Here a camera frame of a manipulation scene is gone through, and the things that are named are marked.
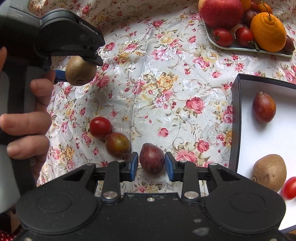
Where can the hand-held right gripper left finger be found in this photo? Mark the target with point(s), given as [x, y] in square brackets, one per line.
[133, 166]

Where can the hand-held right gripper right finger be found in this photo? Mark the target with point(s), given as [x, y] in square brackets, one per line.
[168, 166]

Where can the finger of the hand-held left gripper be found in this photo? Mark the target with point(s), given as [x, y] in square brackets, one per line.
[60, 76]
[92, 59]

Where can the dark red plum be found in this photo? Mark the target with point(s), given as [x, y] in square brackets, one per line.
[248, 17]
[289, 45]
[152, 161]
[264, 107]

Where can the brown kiwi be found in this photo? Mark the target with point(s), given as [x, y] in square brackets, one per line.
[79, 71]
[269, 172]

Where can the dark box white inside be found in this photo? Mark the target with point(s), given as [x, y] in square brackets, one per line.
[259, 139]

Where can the person's left hand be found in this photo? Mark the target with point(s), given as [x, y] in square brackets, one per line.
[25, 122]

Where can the brownish red tomato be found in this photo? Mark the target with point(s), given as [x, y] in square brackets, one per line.
[117, 144]

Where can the floral tablecloth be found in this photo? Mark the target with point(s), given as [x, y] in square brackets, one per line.
[161, 92]

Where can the pale green plate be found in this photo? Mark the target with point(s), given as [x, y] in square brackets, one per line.
[232, 47]

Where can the red apple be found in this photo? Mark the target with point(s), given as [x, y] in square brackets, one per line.
[219, 11]

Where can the small orange mandarin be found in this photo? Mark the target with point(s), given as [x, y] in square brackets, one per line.
[265, 7]
[245, 4]

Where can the large bumpy orange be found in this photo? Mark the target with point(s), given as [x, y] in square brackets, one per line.
[268, 32]

